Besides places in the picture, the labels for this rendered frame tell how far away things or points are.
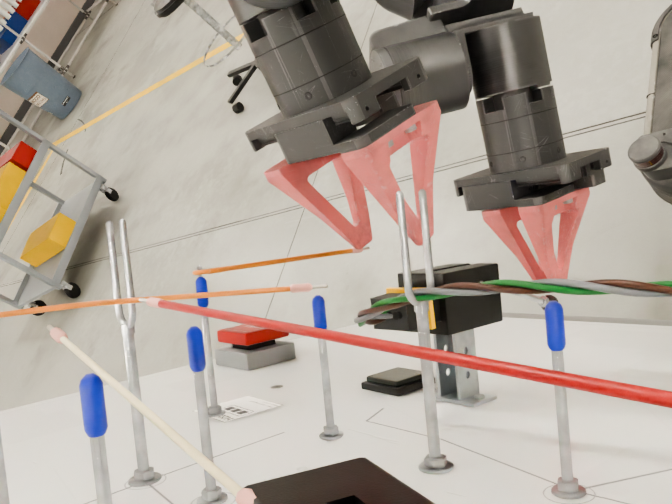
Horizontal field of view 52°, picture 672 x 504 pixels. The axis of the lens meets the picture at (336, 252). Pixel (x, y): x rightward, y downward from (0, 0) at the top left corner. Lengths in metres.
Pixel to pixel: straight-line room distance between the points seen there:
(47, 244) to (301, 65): 4.20
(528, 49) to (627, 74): 1.78
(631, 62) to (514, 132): 1.82
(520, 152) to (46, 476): 0.38
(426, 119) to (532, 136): 0.14
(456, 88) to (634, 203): 1.50
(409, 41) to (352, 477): 0.40
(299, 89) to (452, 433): 0.22
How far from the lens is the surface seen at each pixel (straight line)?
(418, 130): 0.40
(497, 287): 0.32
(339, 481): 0.17
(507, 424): 0.43
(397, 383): 0.51
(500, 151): 0.53
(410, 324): 0.43
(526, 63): 0.52
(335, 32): 0.39
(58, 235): 4.52
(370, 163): 0.37
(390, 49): 0.51
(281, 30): 0.39
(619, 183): 2.04
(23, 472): 0.47
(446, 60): 0.51
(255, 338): 0.65
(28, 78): 7.38
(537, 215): 0.52
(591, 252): 1.95
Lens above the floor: 1.48
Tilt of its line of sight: 35 degrees down
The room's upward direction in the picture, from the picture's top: 53 degrees counter-clockwise
